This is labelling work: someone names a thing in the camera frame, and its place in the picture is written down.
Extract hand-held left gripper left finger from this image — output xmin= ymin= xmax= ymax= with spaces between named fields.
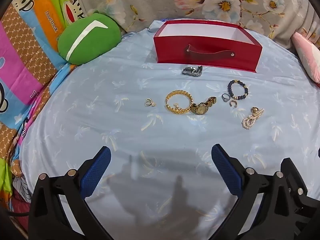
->
xmin=28 ymin=145 xmax=112 ymax=240

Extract grey floral blanket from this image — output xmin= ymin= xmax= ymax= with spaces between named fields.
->
xmin=75 ymin=0 xmax=320 ymax=49

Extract gold chain bracelet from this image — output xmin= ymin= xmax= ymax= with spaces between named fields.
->
xmin=165 ymin=90 xmax=193 ymax=114

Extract black cable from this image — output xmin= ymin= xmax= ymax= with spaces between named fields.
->
xmin=5 ymin=208 xmax=31 ymax=218

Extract light blue bed sheet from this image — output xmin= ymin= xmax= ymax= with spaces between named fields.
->
xmin=19 ymin=20 xmax=320 ymax=240

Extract silver wristwatch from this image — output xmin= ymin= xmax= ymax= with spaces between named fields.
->
xmin=182 ymin=65 xmax=203 ymax=77

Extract red cardboard box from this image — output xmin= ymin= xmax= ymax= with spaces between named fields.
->
xmin=153 ymin=19 xmax=263 ymax=73

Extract gold wristwatch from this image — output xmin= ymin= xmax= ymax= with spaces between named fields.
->
xmin=190 ymin=96 xmax=217 ymax=115

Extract green round cushion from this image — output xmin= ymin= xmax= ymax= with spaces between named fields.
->
xmin=57 ymin=13 xmax=122 ymax=65

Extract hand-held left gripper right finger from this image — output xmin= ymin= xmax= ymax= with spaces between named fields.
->
xmin=211 ymin=144 xmax=320 ymax=240

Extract dark blue beaded bracelet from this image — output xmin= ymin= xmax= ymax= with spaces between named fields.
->
xmin=227 ymin=80 xmax=249 ymax=100

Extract pink pillow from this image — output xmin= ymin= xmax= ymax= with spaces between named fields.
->
xmin=292 ymin=32 xmax=320 ymax=83

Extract colourful cartoon printed blanket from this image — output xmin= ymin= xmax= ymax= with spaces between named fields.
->
xmin=0 ymin=0 xmax=88 ymax=230

